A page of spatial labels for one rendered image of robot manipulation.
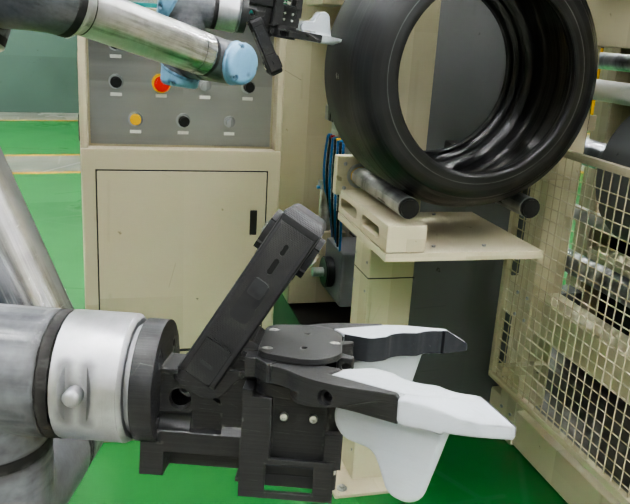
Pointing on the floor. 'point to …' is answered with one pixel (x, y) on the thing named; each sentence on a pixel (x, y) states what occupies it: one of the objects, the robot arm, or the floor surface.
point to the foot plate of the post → (345, 487)
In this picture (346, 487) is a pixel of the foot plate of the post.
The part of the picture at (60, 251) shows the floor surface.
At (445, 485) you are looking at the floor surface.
